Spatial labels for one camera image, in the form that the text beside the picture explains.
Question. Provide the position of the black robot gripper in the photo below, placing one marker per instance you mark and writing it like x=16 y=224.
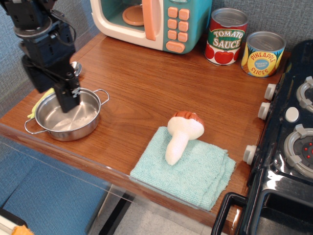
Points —
x=48 y=50

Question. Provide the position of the orange fuzzy object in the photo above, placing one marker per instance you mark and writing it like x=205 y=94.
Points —
x=21 y=230

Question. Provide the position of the black toy stove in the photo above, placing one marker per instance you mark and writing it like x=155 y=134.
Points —
x=279 y=200

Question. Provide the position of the pineapple slices can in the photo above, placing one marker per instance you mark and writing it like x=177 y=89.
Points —
x=263 y=53

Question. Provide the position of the toy mushroom brown cap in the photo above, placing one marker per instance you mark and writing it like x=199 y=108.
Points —
x=183 y=126

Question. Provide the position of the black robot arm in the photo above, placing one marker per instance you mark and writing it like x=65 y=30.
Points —
x=31 y=14

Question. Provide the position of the tomato sauce can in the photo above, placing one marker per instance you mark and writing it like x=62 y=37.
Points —
x=227 y=29

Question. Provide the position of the small stainless steel pot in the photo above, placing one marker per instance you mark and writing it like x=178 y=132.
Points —
x=79 y=122

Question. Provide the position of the light blue folded cloth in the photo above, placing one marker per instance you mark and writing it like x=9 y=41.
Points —
x=197 y=179

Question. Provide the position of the teal toy microwave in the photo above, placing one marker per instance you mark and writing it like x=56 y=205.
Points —
x=169 y=25

